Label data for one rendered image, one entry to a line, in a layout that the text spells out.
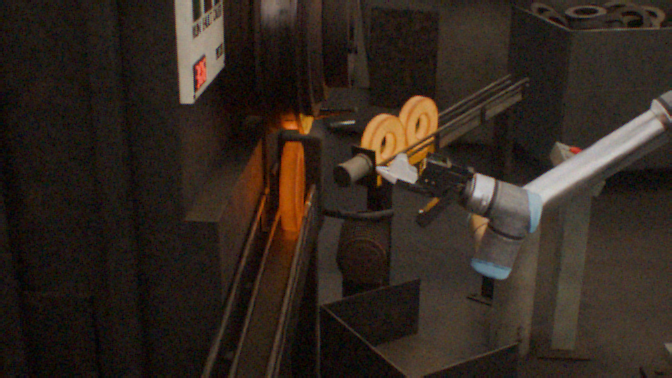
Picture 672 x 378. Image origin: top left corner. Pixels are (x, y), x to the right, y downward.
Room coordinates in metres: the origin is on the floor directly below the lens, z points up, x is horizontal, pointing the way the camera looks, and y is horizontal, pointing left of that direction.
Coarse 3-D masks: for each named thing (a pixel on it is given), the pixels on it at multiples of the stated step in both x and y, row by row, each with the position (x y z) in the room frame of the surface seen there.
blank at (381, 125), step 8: (376, 120) 2.20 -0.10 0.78; (384, 120) 2.20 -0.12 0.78; (392, 120) 2.22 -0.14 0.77; (368, 128) 2.18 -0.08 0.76; (376, 128) 2.17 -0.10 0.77; (384, 128) 2.20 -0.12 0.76; (392, 128) 2.23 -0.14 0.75; (400, 128) 2.25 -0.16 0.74; (368, 136) 2.17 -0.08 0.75; (376, 136) 2.17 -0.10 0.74; (384, 136) 2.20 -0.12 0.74; (392, 136) 2.24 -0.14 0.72; (400, 136) 2.25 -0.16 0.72; (368, 144) 2.16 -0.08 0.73; (376, 144) 2.17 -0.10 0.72; (392, 144) 2.24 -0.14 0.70; (400, 144) 2.26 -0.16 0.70; (376, 152) 2.17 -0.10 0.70; (384, 152) 2.24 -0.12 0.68; (392, 152) 2.23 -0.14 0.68; (376, 160) 2.18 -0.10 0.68; (392, 160) 2.23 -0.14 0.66
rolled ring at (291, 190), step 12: (288, 144) 1.79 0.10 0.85; (300, 144) 1.80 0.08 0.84; (288, 156) 1.75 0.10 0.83; (300, 156) 1.80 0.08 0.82; (288, 168) 1.72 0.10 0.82; (300, 168) 1.85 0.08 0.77; (288, 180) 1.71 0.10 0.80; (300, 180) 1.85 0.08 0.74; (288, 192) 1.70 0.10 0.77; (300, 192) 1.84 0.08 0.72; (288, 204) 1.70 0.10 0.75; (300, 204) 1.82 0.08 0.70; (288, 216) 1.70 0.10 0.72; (300, 216) 1.79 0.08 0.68; (288, 228) 1.73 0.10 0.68
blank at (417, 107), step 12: (408, 108) 2.30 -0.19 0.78; (420, 108) 2.32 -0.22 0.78; (432, 108) 2.37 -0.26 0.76; (408, 120) 2.28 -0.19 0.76; (420, 120) 2.38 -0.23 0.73; (432, 120) 2.37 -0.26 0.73; (408, 132) 2.28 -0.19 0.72; (420, 132) 2.36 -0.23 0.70; (408, 144) 2.28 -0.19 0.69; (420, 144) 2.33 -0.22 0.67
